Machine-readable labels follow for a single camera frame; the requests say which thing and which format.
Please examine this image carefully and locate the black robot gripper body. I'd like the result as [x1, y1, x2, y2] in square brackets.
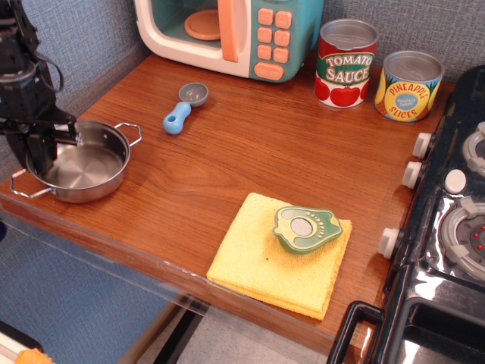
[1, 62, 77, 145]

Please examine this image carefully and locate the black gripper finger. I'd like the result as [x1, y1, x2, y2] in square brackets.
[27, 133, 57, 174]

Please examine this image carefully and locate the stainless steel pan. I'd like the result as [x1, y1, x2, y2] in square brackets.
[10, 120, 142, 204]

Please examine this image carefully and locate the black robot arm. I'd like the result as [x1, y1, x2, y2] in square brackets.
[1, 1, 82, 174]

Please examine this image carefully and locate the blue grey toy scoop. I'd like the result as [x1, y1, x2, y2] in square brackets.
[162, 83, 209, 135]

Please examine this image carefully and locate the orange microwave plate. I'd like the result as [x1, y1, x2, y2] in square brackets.
[184, 9, 221, 41]

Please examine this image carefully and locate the yellow folded cloth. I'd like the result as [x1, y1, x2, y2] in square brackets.
[207, 193, 352, 320]

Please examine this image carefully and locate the toy microwave teal and cream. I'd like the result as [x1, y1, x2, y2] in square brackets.
[134, 1, 324, 83]

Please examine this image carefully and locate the green toy pepper slice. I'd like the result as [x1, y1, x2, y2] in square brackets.
[273, 206, 343, 255]

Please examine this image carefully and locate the tomato sauce can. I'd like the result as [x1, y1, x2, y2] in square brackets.
[314, 18, 379, 108]

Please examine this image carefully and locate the white stove knob bottom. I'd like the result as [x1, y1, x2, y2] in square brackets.
[378, 227, 400, 259]

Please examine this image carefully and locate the white stove knob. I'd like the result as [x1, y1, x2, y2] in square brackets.
[402, 162, 422, 190]
[378, 227, 400, 259]
[412, 133, 433, 159]

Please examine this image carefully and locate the white stove knob middle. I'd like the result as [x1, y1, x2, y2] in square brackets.
[402, 162, 422, 190]

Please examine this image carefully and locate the pineapple slices can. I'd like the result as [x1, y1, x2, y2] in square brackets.
[374, 50, 445, 123]

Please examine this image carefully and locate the white stove knob top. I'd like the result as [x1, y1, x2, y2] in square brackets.
[412, 133, 433, 159]

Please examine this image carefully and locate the black toy stove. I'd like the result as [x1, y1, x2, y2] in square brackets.
[328, 66, 484, 363]

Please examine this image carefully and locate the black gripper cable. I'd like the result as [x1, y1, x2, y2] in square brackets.
[36, 52, 65, 95]

